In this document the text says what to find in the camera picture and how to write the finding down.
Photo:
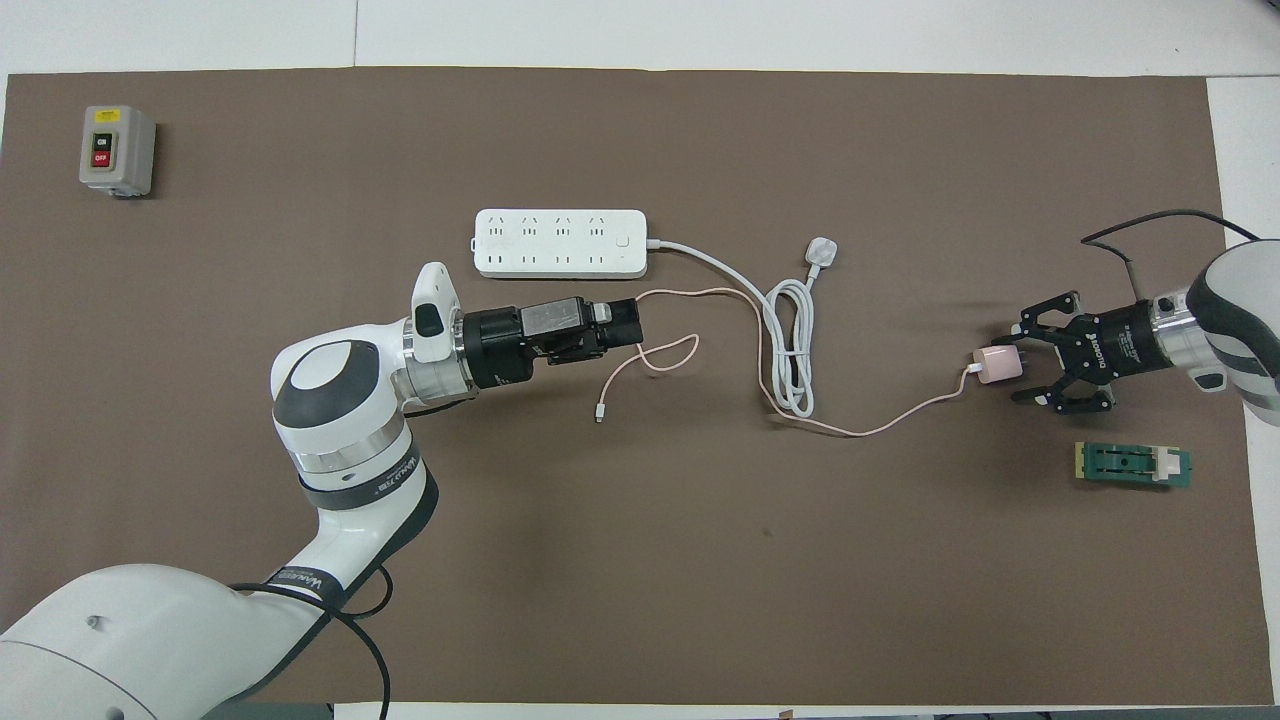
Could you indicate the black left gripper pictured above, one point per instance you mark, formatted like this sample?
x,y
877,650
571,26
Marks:
x,y
500,345

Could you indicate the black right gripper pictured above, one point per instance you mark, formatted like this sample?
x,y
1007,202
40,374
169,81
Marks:
x,y
1110,345

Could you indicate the pink charger adapter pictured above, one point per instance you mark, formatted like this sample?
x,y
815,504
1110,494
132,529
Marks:
x,y
1000,366

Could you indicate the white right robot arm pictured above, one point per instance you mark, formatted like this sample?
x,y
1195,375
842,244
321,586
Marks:
x,y
1235,320

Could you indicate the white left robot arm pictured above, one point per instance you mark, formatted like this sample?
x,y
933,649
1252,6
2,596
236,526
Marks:
x,y
340,400

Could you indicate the white power strip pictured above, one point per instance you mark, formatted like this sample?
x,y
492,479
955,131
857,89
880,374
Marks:
x,y
560,243

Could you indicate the green circuit board module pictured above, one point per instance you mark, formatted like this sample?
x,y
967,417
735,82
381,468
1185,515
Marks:
x,y
1130,465

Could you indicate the brown table mat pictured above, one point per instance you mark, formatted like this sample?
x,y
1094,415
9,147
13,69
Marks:
x,y
640,600

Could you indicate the grey on-off switch box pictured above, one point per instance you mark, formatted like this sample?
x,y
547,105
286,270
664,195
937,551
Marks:
x,y
117,150

